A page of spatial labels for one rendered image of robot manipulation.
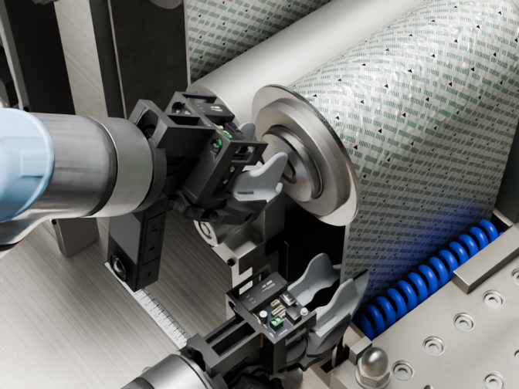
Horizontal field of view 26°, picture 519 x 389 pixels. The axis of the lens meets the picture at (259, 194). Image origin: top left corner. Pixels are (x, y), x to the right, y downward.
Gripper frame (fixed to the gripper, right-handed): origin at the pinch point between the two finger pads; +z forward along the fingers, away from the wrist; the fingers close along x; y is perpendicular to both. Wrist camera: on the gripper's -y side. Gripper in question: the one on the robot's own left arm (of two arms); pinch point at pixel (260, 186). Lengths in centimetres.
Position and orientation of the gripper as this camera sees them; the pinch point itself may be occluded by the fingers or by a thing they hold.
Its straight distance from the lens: 103.2
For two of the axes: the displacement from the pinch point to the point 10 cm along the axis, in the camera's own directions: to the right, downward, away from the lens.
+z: 5.9, -0.1, 8.1
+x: -6.5, -6.1, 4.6
